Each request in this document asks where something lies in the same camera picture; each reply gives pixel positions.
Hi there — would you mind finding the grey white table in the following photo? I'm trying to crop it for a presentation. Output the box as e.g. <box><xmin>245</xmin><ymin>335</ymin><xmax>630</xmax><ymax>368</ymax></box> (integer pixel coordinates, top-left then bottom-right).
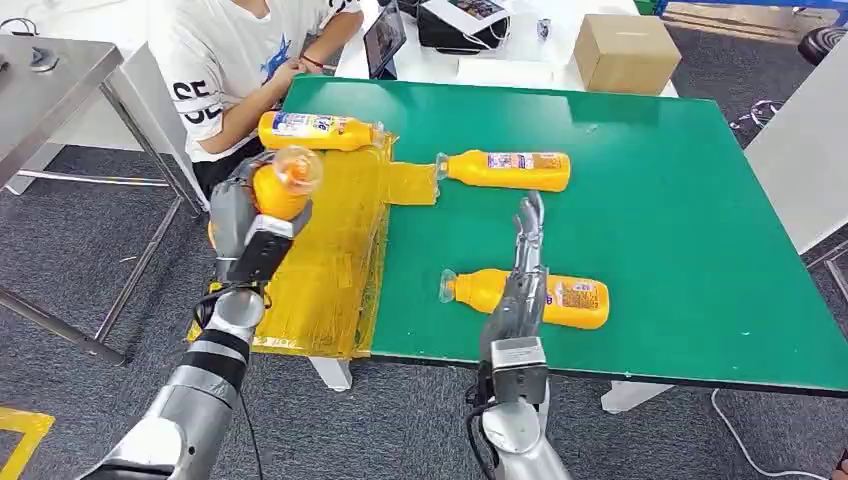
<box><xmin>743</xmin><ymin>49</ymin><xmax>848</xmax><ymax>303</ymax></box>

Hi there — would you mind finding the black tablet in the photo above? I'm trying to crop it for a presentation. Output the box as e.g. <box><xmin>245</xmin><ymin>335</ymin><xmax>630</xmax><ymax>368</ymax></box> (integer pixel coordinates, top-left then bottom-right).
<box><xmin>361</xmin><ymin>1</ymin><xmax>408</xmax><ymax>81</ymax></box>

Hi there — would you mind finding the green table mat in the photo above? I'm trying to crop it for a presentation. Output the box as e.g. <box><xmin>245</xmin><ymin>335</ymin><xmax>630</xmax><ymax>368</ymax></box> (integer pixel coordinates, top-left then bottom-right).
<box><xmin>281</xmin><ymin>74</ymin><xmax>848</xmax><ymax>399</ymax></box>

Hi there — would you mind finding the yellow plastic sheet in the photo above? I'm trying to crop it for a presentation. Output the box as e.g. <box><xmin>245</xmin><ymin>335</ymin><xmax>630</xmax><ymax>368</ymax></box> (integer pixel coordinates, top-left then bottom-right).
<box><xmin>186</xmin><ymin>129</ymin><xmax>440</xmax><ymax>360</ymax></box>

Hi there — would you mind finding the black bag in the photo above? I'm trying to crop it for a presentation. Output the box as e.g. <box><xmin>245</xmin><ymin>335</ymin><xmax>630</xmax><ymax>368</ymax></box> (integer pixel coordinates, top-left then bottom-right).
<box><xmin>415</xmin><ymin>0</ymin><xmax>513</xmax><ymax>54</ymax></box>

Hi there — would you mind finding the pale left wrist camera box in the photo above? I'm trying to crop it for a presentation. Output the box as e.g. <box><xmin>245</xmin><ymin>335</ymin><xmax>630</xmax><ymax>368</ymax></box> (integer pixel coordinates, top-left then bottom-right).
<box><xmin>225</xmin><ymin>201</ymin><xmax>314</xmax><ymax>286</ymax></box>

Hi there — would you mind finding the yellow floor tape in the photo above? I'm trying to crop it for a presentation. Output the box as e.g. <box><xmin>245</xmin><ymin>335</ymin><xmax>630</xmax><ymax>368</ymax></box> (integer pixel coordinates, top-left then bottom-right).
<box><xmin>0</xmin><ymin>407</ymin><xmax>56</xmax><ymax>480</ymax></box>

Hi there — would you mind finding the white desk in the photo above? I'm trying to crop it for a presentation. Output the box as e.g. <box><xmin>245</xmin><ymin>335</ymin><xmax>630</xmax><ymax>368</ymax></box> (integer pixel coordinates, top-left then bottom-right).
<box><xmin>334</xmin><ymin>0</ymin><xmax>678</xmax><ymax>99</ymax></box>

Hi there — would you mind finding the brown cardboard box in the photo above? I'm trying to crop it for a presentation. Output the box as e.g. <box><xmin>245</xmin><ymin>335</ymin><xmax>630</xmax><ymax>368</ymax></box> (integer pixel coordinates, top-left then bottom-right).
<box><xmin>573</xmin><ymin>13</ymin><xmax>684</xmax><ymax>96</ymax></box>

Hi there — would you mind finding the blue shelf frame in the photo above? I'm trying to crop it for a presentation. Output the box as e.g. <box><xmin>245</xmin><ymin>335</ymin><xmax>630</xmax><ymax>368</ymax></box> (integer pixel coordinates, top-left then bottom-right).
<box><xmin>652</xmin><ymin>0</ymin><xmax>848</xmax><ymax>18</ymax></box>

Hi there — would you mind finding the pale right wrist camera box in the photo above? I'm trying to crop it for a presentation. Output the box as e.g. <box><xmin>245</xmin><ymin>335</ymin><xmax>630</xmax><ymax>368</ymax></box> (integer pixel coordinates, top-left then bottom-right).
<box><xmin>488</xmin><ymin>336</ymin><xmax>551</xmax><ymax>407</ymax></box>

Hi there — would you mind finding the orange drink bottle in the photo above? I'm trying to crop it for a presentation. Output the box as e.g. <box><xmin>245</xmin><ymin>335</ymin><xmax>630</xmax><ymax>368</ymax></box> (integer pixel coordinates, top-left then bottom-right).
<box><xmin>438</xmin><ymin>268</ymin><xmax>611</xmax><ymax>331</ymax></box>
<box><xmin>435</xmin><ymin>149</ymin><xmax>572</xmax><ymax>193</ymax></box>
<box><xmin>258</xmin><ymin>110</ymin><xmax>386</xmax><ymax>152</ymax></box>
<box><xmin>206</xmin><ymin>145</ymin><xmax>325</xmax><ymax>250</ymax></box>

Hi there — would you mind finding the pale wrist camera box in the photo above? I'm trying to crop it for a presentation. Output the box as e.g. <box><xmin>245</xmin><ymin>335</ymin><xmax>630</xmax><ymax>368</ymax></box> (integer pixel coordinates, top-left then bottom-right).
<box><xmin>488</xmin><ymin>336</ymin><xmax>551</xmax><ymax>407</ymax></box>
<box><xmin>225</xmin><ymin>201</ymin><xmax>314</xmax><ymax>286</ymax></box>

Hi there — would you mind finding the white floor cable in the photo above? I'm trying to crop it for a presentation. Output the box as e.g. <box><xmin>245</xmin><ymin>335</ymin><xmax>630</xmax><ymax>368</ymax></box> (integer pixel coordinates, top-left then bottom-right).
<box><xmin>710</xmin><ymin>389</ymin><xmax>833</xmax><ymax>480</ymax></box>

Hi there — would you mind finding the black white cable bundle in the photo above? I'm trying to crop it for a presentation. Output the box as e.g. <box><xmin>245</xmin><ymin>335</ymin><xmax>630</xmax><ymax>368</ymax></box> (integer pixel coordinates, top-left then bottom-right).
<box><xmin>728</xmin><ymin>99</ymin><xmax>783</xmax><ymax>134</ymax></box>

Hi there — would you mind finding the white booklet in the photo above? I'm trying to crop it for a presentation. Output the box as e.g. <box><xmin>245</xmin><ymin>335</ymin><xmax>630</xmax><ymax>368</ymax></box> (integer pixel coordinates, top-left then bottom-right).
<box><xmin>421</xmin><ymin>0</ymin><xmax>511</xmax><ymax>36</ymax></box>

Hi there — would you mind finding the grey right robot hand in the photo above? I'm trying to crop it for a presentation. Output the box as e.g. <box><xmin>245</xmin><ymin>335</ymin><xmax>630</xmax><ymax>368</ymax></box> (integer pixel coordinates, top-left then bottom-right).
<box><xmin>480</xmin><ymin>190</ymin><xmax>550</xmax><ymax>346</ymax></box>

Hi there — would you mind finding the steel table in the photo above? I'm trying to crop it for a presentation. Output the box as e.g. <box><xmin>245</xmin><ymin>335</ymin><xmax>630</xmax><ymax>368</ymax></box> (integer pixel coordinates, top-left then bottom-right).
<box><xmin>0</xmin><ymin>33</ymin><xmax>220</xmax><ymax>366</ymax></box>

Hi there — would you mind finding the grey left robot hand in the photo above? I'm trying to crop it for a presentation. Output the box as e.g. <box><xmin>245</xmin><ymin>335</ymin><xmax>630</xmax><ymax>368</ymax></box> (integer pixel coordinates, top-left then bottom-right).
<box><xmin>210</xmin><ymin>152</ymin><xmax>276</xmax><ymax>264</ymax></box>

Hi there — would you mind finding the person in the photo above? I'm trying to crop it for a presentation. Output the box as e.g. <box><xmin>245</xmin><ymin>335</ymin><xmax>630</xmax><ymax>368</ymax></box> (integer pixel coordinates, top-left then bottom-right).
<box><xmin>146</xmin><ymin>0</ymin><xmax>364</xmax><ymax>200</ymax></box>

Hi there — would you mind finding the person's right hand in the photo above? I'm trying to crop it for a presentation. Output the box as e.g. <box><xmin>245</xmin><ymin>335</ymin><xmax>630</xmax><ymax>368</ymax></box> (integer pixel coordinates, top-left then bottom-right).
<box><xmin>272</xmin><ymin>56</ymin><xmax>311</xmax><ymax>91</ymax></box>

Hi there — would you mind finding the white table leg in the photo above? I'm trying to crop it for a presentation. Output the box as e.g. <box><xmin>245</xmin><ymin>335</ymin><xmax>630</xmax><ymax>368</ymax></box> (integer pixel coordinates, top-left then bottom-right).
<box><xmin>601</xmin><ymin>380</ymin><xmax>676</xmax><ymax>415</ymax></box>
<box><xmin>307</xmin><ymin>357</ymin><xmax>354</xmax><ymax>393</ymax></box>

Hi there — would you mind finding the black round wheel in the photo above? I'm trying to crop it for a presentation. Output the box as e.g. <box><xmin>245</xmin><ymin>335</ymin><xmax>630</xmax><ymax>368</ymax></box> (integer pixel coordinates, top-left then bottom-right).
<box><xmin>798</xmin><ymin>26</ymin><xmax>848</xmax><ymax>66</ymax></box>

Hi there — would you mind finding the round grey object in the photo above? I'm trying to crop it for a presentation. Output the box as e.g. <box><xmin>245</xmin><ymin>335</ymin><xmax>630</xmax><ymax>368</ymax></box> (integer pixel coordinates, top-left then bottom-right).
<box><xmin>27</xmin><ymin>46</ymin><xmax>60</xmax><ymax>73</ymax></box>

